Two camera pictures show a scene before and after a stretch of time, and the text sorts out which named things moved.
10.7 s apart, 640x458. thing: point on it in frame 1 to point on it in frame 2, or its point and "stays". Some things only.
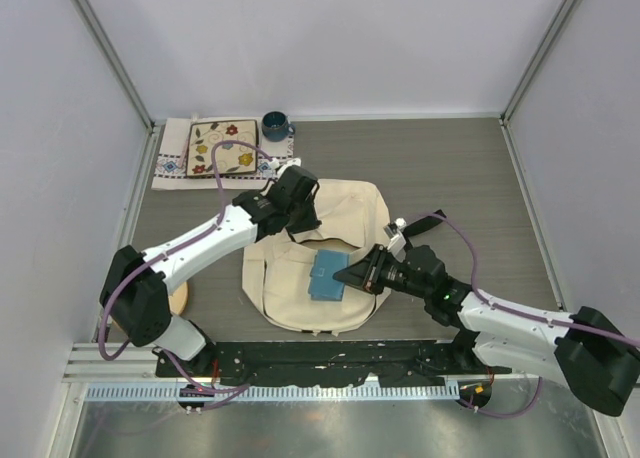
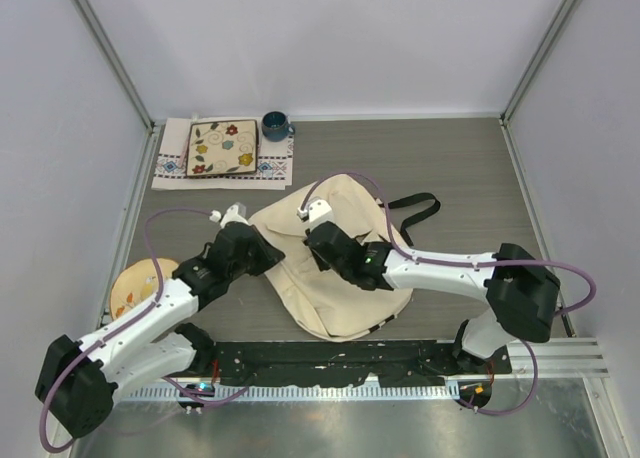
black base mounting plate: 246,364 stays
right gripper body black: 393,274 to 323,264
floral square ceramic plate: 231,158 stays
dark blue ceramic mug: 275,126 stays
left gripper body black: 303,217 to 256,260
